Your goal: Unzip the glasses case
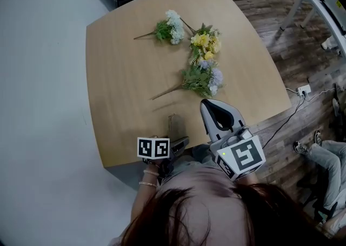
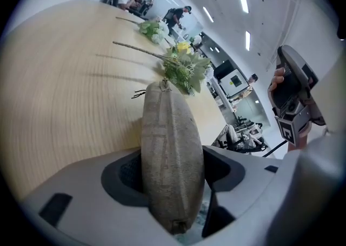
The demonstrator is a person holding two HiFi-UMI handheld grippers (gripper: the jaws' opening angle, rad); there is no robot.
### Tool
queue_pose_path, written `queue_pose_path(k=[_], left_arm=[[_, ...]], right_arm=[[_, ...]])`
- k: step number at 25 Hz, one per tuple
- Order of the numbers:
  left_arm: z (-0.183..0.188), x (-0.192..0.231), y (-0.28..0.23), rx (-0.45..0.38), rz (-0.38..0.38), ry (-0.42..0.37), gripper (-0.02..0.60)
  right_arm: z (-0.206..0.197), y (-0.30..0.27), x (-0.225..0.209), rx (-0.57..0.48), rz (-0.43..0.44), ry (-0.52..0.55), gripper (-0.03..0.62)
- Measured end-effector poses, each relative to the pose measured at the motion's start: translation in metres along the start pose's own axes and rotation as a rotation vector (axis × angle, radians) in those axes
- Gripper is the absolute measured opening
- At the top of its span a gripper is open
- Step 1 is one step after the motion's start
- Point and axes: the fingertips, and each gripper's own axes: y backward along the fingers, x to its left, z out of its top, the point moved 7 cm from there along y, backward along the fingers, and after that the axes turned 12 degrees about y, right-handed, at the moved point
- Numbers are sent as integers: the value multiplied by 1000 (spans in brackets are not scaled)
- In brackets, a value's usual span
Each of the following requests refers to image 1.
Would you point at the person's left forearm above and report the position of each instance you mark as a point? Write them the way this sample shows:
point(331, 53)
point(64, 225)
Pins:
point(143, 199)

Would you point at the purple artificial flower bouquet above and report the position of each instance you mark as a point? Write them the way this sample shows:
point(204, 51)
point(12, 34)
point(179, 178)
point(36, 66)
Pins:
point(200, 78)

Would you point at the yellow artificial flower bouquet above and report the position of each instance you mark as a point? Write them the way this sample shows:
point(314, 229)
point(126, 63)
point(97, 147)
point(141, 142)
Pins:
point(204, 42)

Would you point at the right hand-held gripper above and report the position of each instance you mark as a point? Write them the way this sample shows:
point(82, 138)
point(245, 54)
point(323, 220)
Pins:
point(243, 155)

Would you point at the white power strip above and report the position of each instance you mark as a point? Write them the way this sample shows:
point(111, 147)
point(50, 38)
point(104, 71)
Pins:
point(304, 89)

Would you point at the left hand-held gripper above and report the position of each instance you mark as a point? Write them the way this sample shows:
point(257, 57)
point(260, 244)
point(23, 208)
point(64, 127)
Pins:
point(152, 147)

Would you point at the gold bangle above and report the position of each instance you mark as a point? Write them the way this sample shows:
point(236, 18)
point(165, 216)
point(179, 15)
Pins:
point(148, 184)

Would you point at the person's light shirt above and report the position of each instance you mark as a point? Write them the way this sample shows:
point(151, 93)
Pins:
point(189, 169)

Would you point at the long white desk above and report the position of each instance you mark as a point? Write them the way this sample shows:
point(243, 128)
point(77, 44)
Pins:
point(316, 7)

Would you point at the white artificial flower bouquet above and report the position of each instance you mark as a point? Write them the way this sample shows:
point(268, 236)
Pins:
point(173, 27)

